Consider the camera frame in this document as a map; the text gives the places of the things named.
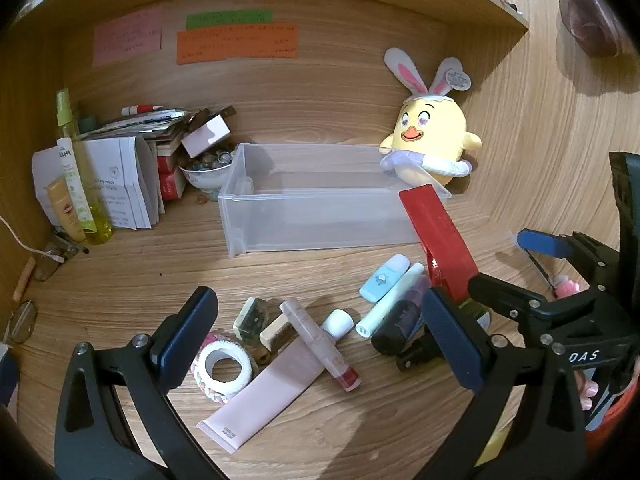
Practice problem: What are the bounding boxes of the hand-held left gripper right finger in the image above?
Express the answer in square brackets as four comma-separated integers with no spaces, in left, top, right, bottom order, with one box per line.
[422,287,586,480]

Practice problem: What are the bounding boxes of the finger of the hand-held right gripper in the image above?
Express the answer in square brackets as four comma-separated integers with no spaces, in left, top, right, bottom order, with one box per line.
[517,229,621,288]
[467,272,621,341]

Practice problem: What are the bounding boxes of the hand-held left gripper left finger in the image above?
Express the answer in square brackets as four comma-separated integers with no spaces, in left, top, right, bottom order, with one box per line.
[54,286,221,480]

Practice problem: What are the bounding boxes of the green block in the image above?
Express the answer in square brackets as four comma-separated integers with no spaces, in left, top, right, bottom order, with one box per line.
[234,297,270,341]

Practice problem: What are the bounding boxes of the pink braided bracelet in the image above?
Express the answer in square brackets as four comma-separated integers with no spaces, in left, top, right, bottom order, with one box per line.
[190,332,256,406]

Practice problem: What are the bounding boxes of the pale green marker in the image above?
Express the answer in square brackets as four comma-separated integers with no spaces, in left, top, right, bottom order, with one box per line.
[356,262,425,338]

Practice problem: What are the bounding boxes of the red card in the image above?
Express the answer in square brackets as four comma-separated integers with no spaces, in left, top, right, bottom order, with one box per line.
[398,184,482,307]

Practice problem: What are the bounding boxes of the beige eraser block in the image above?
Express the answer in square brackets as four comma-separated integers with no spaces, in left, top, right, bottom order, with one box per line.
[259,312,296,353]

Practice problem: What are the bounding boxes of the pink squeeze tube white cap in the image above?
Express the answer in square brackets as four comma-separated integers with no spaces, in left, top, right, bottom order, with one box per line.
[196,308,356,453]

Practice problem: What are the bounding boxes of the pink lip tint tube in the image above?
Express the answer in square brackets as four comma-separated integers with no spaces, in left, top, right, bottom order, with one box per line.
[279,297,362,392]

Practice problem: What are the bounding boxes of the clear plastic bin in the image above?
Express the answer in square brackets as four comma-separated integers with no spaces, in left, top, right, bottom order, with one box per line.
[217,142,453,260]

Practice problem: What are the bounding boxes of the person's right hand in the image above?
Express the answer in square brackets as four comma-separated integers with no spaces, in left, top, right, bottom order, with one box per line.
[575,370,599,411]

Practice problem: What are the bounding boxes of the yellow spray bottle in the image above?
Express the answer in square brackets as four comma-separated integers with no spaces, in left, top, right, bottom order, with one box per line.
[55,89,115,246]

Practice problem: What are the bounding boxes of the red box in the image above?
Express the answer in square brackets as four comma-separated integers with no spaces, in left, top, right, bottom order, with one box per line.
[157,155,187,201]

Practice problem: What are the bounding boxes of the eyeglasses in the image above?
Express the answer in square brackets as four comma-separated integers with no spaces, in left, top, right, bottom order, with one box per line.
[4,237,83,347]

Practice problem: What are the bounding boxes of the white bowl of marbles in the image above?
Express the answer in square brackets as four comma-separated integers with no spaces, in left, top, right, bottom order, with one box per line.
[179,147,236,195]

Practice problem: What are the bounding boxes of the yellow chick plush toy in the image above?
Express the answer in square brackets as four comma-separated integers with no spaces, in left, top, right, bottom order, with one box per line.
[378,47,483,188]

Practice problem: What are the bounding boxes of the folded white paper leaflet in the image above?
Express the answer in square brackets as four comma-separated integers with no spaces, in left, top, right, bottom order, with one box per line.
[32,135,161,231]

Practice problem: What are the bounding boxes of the orange yellow tube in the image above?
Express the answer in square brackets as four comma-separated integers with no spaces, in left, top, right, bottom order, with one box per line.
[46,176,88,242]

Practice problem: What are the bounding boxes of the white tube green print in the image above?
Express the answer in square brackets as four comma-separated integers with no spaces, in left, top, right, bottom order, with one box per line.
[56,137,96,226]

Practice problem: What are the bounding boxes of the stack of books and papers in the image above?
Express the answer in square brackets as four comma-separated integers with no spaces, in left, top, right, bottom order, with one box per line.
[80,107,193,161]

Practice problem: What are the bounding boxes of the brown blurred object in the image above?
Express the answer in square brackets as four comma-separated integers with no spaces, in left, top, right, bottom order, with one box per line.
[557,0,623,58]

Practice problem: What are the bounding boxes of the orange paper note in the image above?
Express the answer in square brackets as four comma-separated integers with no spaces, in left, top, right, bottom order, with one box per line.
[176,23,300,66]

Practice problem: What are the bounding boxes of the pink paper note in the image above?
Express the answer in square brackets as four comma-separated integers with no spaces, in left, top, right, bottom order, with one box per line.
[92,7,164,66]

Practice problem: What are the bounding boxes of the green paper strip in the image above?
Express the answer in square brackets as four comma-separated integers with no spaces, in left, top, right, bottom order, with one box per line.
[186,9,272,31]

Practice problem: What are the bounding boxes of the thin dark cord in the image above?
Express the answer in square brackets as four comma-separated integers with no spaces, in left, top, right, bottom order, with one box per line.
[510,234,561,291]

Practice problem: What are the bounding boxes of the thin charging cable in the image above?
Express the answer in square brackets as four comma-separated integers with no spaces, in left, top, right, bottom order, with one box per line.
[0,215,65,264]

